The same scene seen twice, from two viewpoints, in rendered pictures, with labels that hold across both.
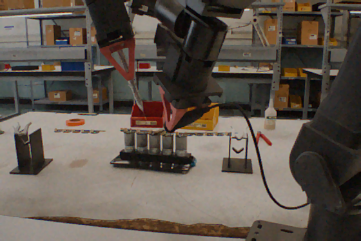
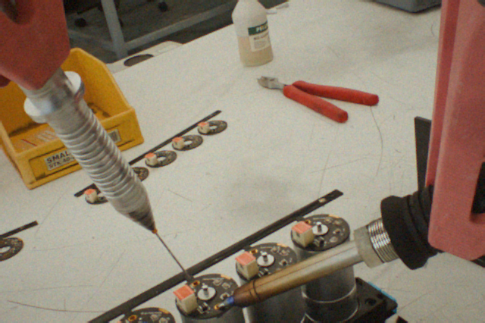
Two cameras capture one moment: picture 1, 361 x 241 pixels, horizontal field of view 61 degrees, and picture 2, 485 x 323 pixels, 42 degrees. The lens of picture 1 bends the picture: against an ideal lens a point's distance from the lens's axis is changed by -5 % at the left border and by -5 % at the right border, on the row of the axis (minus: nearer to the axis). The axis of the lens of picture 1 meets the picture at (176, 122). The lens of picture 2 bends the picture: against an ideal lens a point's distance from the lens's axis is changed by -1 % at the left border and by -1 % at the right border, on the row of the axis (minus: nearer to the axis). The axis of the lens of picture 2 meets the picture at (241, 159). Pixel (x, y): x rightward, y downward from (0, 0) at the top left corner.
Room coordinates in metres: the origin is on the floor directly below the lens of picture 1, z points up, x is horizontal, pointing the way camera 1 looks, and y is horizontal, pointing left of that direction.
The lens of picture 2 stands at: (0.48, 0.16, 0.97)
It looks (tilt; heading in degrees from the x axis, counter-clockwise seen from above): 28 degrees down; 318
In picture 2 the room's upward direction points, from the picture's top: 12 degrees counter-clockwise
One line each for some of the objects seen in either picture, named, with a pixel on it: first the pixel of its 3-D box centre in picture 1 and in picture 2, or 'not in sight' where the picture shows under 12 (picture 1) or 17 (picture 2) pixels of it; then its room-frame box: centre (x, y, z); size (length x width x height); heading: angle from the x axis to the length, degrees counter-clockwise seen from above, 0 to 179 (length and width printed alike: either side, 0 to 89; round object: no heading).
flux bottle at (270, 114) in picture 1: (270, 111); (248, 12); (0.91, -0.28, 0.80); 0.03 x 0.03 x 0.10
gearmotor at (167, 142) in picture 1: (167, 145); (275, 307); (0.63, 0.02, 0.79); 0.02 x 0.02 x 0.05
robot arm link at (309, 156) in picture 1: (334, 173); not in sight; (0.32, -0.17, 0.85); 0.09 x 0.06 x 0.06; 130
